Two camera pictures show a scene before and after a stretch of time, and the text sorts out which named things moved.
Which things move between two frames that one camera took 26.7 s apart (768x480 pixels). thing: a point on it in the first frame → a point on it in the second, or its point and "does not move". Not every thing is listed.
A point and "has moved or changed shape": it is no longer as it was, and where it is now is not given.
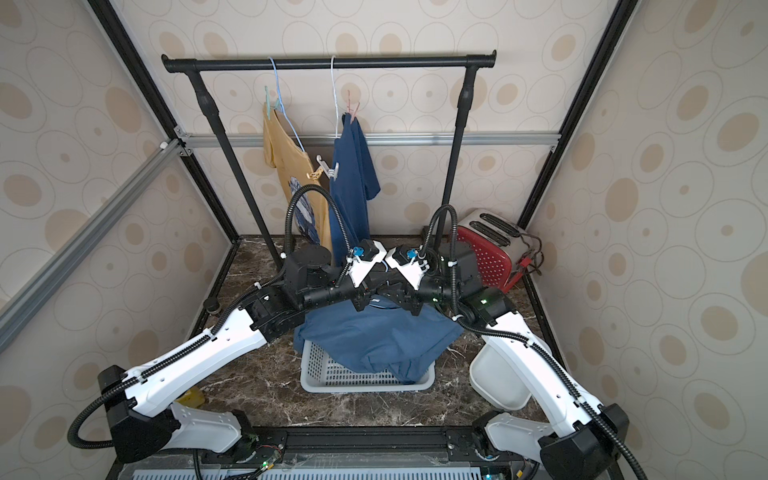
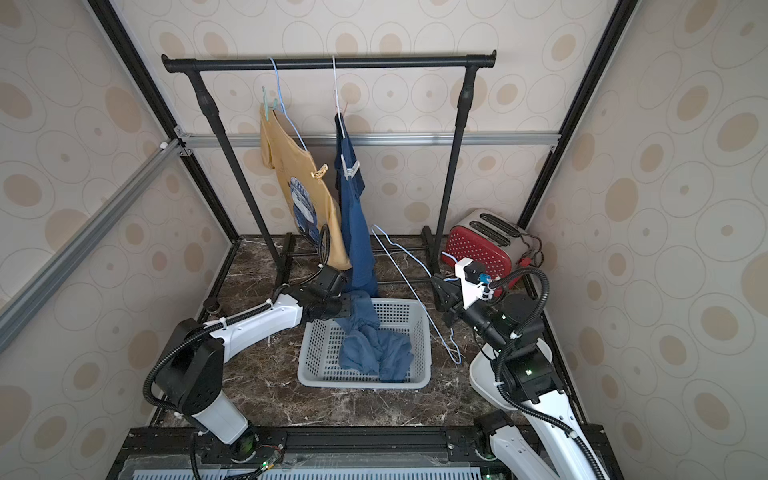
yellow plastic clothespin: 313,175 does not move
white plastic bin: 492,380 does not move
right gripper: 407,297 → 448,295
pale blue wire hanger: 278,94 does not move
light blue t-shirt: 383,337 has moved or changed shape
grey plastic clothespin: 332,173 → 349,172
